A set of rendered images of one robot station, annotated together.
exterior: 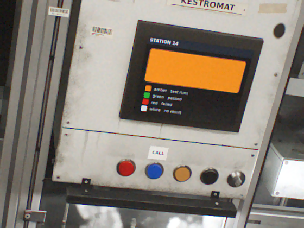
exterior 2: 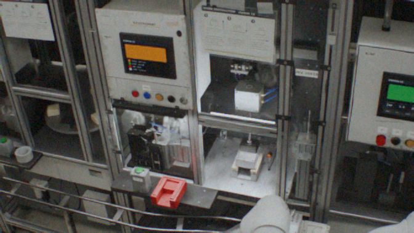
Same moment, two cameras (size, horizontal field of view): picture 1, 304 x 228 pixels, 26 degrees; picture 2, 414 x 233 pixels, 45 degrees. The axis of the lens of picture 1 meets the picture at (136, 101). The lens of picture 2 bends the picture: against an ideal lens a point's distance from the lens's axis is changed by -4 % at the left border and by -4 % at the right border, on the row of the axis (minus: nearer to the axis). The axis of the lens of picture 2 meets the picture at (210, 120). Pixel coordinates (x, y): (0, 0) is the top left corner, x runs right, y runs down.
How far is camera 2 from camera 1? 1.57 m
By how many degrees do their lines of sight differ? 33
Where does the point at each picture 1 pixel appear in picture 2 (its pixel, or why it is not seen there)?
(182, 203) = (159, 110)
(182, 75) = (140, 55)
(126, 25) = (116, 34)
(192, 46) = (140, 42)
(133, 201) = (137, 108)
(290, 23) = (182, 29)
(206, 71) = (150, 53)
